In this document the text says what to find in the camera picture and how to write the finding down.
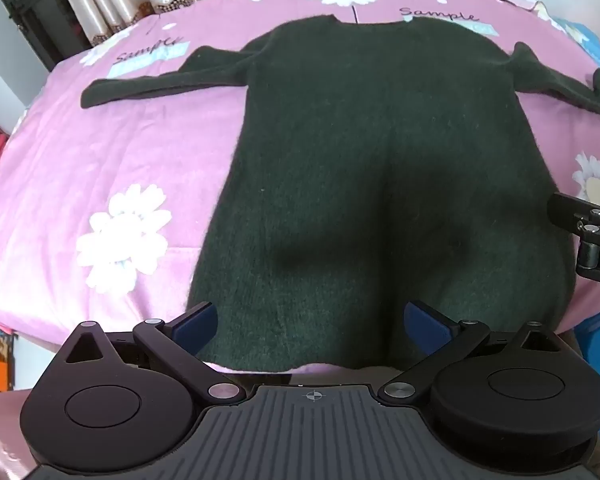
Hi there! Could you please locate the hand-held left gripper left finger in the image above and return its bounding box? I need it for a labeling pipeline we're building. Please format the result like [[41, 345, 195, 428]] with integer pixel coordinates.
[[55, 301, 247, 406]]

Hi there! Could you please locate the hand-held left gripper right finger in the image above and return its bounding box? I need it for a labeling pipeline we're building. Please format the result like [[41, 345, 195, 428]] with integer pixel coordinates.
[[377, 300, 577, 408]]

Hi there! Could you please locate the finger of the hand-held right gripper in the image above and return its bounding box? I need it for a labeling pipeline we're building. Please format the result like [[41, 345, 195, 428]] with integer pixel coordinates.
[[547, 192, 600, 289]]

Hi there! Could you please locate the dark green knit sweater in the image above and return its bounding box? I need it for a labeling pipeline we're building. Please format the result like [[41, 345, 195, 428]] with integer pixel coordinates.
[[80, 14, 600, 375]]

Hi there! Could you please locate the pink floral bedsheet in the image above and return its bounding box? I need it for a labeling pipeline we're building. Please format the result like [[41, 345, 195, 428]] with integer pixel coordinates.
[[0, 0, 600, 376]]

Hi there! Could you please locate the dark window frame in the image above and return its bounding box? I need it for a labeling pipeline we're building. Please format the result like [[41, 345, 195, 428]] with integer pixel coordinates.
[[0, 0, 83, 73]]

